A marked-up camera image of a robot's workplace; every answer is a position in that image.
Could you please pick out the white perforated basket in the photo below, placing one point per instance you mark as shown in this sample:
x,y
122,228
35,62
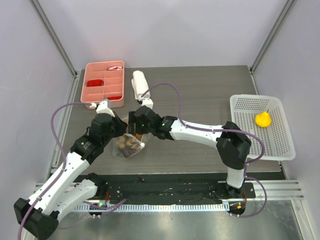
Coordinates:
x,y
277,139

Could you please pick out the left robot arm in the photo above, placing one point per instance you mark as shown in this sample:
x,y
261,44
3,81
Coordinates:
x,y
41,213

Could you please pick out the yellow fake pear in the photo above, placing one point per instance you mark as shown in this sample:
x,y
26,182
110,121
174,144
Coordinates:
x,y
263,120

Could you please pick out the aluminium rail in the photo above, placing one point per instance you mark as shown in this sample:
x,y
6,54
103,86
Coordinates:
x,y
270,190

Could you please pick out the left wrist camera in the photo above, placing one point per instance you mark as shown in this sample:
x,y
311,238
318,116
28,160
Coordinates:
x,y
104,107

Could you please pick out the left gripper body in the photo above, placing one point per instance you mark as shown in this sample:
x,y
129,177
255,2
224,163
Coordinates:
x,y
116,129

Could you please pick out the rolled white towel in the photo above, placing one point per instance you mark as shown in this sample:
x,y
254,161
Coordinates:
x,y
140,85

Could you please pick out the red white item in tray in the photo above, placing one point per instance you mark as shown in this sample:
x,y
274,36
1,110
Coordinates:
x,y
115,68

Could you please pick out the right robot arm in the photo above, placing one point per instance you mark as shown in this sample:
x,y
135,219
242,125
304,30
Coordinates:
x,y
232,145

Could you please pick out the red item front compartment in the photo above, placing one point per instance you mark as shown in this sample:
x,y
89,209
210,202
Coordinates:
x,y
114,98

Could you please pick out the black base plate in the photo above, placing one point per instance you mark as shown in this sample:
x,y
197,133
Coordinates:
x,y
171,189

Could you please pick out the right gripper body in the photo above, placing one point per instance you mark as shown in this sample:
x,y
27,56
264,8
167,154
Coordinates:
x,y
135,125

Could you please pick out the fake longan bunch with stem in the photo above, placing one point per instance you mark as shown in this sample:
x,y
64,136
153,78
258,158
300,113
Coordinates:
x,y
127,141

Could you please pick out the pink compartment tray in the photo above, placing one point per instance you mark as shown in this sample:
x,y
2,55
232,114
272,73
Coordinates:
x,y
104,80

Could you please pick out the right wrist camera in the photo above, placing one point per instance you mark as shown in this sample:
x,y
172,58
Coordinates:
x,y
146,101

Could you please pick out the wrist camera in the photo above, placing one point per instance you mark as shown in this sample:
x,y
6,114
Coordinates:
x,y
104,107
146,101

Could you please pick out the polka dot zip top bag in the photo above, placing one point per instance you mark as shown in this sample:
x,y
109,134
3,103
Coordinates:
x,y
128,153

